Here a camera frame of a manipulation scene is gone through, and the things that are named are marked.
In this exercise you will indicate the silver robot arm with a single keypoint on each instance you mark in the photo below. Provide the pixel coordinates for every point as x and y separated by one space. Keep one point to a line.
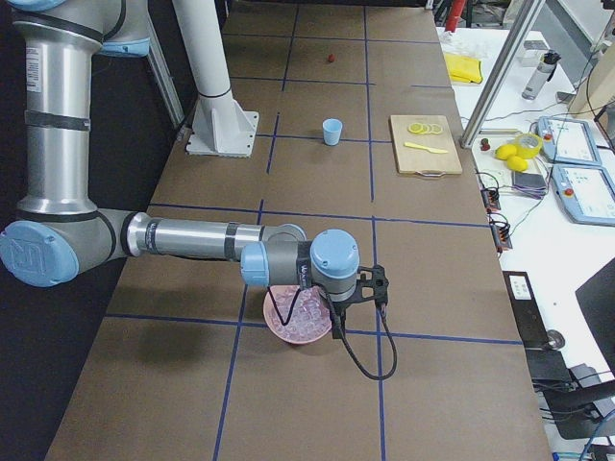
60 233

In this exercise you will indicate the light blue cup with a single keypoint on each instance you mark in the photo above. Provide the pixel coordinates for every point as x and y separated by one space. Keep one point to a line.
332 129

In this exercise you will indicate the pink bowl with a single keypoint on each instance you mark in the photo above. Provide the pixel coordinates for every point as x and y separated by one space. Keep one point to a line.
296 316

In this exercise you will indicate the yellow plastic knife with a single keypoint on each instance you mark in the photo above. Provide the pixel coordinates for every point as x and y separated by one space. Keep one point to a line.
429 149

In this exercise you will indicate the white pillar with base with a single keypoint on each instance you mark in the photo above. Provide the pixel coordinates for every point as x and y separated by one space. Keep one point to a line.
220 126

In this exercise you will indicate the wooden cutting board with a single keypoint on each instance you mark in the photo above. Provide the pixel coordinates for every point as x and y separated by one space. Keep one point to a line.
421 163

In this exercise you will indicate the whole lemon near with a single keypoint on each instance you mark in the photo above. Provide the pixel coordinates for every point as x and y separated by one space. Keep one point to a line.
506 151

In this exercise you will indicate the whole lemon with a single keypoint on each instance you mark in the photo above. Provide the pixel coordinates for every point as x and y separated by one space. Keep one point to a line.
506 151
517 164

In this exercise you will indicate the whole lemon far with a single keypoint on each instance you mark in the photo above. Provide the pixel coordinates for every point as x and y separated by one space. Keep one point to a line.
517 164

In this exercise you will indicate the yellow cloth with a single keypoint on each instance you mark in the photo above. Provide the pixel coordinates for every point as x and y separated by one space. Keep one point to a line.
463 69

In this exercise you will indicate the purple notebook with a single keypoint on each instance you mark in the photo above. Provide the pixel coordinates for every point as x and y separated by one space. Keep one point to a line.
533 185

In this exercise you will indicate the yellow tape roll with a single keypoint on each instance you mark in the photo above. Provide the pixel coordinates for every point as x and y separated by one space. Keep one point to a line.
528 145

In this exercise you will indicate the teach pendant far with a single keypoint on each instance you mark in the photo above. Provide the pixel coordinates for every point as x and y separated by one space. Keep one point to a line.
567 140

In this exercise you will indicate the teach pendant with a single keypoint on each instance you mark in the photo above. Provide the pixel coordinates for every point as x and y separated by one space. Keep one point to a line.
586 193
567 140

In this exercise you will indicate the teach pendant near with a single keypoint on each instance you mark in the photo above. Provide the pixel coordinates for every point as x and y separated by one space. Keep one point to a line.
586 193

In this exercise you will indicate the grey water bottle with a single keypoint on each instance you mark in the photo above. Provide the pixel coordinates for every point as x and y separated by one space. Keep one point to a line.
542 74

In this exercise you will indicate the aluminium frame post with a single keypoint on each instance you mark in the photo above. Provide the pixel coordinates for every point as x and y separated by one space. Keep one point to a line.
518 32

